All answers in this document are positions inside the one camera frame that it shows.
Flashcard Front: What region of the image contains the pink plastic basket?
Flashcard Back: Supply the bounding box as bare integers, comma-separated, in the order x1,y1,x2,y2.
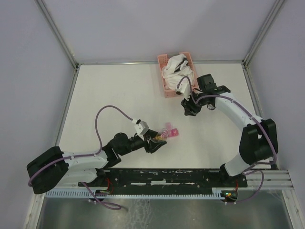
158,52,199,98

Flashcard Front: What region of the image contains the purple cable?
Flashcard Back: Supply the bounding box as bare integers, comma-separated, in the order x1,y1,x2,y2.
28,105,139,210
177,76,278,205

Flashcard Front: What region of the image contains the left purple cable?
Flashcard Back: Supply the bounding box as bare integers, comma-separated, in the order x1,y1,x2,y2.
28,105,139,210

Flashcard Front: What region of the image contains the glass pill bottle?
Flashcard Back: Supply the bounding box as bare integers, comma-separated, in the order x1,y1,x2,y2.
152,128,169,142

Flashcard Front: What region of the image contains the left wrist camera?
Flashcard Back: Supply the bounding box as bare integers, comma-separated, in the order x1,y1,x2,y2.
132,119,149,135

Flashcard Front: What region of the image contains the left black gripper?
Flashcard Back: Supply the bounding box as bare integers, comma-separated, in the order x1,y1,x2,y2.
119,128,166,156

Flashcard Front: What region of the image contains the white cloth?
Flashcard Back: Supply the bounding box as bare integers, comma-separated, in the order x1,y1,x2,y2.
162,53,195,90

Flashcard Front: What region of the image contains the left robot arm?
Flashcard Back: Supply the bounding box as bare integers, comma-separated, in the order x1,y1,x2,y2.
26,130,167,194

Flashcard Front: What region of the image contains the pink pill organizer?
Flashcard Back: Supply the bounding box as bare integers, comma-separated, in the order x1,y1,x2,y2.
165,122,179,138

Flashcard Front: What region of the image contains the white cable duct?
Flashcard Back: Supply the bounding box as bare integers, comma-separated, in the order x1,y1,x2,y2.
45,188,224,200

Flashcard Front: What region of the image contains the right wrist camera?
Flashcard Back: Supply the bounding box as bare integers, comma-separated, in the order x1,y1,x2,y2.
175,76,192,101

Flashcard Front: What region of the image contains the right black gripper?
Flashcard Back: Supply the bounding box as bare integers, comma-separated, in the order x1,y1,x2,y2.
181,89,209,117

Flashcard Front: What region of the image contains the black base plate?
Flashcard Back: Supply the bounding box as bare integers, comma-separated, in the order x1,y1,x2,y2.
87,168,248,195

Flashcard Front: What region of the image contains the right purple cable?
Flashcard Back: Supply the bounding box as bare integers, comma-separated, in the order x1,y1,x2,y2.
177,76,278,205

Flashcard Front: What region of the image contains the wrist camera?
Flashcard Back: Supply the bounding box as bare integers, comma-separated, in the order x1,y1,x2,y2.
175,76,192,101
132,119,149,135

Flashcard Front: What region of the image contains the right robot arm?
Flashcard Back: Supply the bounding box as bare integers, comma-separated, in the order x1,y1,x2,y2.
176,74,278,187

